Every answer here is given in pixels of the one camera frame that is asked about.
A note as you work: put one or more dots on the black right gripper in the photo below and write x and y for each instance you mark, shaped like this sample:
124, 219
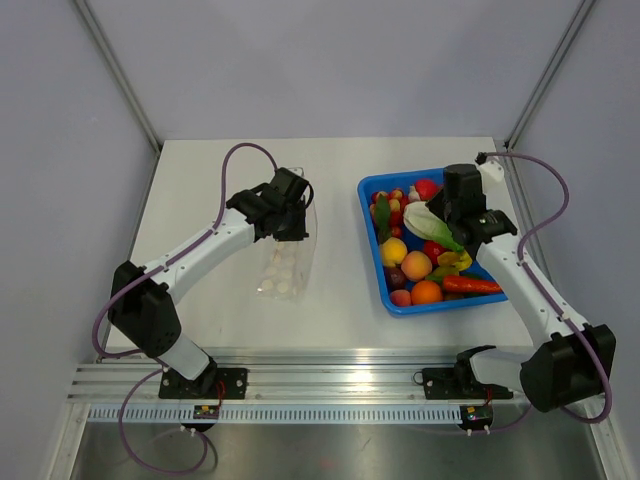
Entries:
436, 205

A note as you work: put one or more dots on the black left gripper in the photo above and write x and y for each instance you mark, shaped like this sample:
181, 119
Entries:
298, 232

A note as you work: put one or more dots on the green lettuce head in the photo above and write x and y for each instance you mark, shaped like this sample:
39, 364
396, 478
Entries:
421, 222

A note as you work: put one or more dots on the clear dotted zip top bag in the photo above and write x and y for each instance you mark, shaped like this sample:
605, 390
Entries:
288, 258

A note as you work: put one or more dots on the yellow orange with leaf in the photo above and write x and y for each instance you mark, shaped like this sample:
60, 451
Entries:
393, 252

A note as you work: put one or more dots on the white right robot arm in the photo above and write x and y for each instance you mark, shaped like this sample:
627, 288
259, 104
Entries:
571, 360

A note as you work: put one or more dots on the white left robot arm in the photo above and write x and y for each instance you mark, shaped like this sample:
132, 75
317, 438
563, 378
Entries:
146, 297

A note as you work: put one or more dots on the red apple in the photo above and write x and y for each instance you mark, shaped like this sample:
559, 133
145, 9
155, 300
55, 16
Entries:
426, 189

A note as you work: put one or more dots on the orange carrot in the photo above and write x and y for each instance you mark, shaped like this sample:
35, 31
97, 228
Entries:
465, 285

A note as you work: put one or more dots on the blue plastic bin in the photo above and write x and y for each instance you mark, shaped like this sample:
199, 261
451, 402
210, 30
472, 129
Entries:
386, 182

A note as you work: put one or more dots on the orange fruit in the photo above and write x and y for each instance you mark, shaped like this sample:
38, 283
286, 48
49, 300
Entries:
426, 292

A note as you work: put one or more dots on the dark purple plum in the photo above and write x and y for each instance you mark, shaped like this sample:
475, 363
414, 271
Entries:
395, 278

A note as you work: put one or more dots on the small pink peach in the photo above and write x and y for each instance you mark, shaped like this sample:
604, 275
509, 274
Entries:
401, 298

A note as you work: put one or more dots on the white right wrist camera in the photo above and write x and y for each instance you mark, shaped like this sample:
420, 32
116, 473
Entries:
491, 171

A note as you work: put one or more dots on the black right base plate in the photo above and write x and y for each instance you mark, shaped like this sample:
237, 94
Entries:
451, 383

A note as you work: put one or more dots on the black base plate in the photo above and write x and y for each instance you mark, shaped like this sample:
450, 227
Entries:
451, 383
230, 383

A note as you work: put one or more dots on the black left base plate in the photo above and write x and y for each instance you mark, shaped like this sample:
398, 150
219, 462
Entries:
230, 383

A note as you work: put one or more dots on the aluminium rail frame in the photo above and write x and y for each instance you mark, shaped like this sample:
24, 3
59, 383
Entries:
368, 386

